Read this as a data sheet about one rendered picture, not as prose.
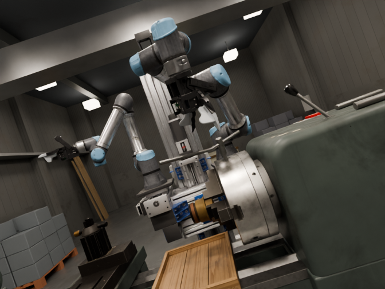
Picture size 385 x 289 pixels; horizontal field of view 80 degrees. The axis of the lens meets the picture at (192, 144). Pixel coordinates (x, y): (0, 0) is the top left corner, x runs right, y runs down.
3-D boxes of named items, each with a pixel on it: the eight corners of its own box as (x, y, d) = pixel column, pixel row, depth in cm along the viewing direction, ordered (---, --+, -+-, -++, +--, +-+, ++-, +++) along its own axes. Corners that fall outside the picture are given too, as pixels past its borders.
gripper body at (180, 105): (175, 117, 74) (161, 81, 71) (195, 108, 78) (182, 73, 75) (188, 115, 67) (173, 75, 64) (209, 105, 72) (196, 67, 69)
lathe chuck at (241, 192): (251, 206, 104) (230, 144, 96) (278, 258, 73) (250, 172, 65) (232, 213, 104) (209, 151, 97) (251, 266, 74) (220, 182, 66)
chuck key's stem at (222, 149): (228, 165, 83) (218, 136, 80) (232, 166, 81) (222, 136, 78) (224, 168, 82) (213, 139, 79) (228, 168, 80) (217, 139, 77)
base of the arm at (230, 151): (216, 161, 155) (211, 148, 156) (236, 154, 156) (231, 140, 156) (219, 163, 140) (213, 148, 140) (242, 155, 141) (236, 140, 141)
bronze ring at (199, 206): (210, 191, 90) (188, 198, 91) (210, 196, 81) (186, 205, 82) (218, 213, 90) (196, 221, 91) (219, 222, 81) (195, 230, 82)
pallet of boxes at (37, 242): (42, 266, 489) (23, 214, 490) (78, 253, 492) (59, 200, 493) (-5, 305, 368) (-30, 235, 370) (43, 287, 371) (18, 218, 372)
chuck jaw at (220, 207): (234, 194, 82) (238, 203, 70) (239, 207, 82) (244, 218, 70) (205, 204, 83) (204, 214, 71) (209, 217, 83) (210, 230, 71)
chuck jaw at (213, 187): (233, 192, 89) (223, 166, 95) (232, 188, 84) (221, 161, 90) (206, 202, 90) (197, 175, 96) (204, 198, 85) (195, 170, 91)
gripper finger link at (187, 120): (177, 133, 81) (176, 111, 75) (189, 126, 84) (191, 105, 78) (182, 137, 79) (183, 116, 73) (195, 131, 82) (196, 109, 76)
